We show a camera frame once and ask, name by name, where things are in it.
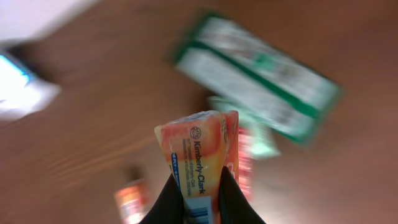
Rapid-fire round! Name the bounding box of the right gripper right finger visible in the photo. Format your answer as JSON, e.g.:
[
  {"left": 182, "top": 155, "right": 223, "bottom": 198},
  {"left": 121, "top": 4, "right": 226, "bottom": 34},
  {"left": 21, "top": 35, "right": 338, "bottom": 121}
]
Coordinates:
[{"left": 218, "top": 166, "right": 266, "bottom": 224}]

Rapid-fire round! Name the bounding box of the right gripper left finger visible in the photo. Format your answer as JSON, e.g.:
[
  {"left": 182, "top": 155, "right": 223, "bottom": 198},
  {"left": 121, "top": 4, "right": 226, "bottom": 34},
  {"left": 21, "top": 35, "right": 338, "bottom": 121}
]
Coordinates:
[{"left": 140, "top": 174, "right": 184, "bottom": 224}]

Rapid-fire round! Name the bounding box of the orange tissue pack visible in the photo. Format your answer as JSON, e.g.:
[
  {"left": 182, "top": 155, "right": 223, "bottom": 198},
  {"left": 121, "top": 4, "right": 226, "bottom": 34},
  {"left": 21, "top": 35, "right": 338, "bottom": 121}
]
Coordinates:
[
  {"left": 154, "top": 110, "right": 239, "bottom": 224},
  {"left": 114, "top": 179, "right": 150, "bottom": 224}
]

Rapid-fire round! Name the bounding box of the red adhesive tube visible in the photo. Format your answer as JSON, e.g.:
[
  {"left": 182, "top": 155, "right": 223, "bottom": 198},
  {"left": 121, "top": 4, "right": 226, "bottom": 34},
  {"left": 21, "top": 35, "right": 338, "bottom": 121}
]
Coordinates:
[{"left": 238, "top": 128, "right": 253, "bottom": 200}]

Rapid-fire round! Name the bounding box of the mint green wipes pack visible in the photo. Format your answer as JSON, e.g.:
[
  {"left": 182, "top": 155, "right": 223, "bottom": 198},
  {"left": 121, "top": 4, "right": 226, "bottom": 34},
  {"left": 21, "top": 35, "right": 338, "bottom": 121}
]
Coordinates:
[{"left": 208, "top": 96, "right": 280, "bottom": 160}]

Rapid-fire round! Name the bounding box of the green 3M adhesive package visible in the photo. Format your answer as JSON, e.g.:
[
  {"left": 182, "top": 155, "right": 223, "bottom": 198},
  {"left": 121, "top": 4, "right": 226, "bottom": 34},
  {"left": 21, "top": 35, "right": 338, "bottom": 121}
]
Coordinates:
[{"left": 172, "top": 11, "right": 341, "bottom": 144}]

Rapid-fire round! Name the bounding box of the white barcode scanner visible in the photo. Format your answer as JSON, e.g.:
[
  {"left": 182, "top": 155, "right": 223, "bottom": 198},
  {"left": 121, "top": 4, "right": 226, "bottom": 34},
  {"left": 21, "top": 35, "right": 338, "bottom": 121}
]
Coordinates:
[{"left": 1, "top": 50, "right": 61, "bottom": 121}]

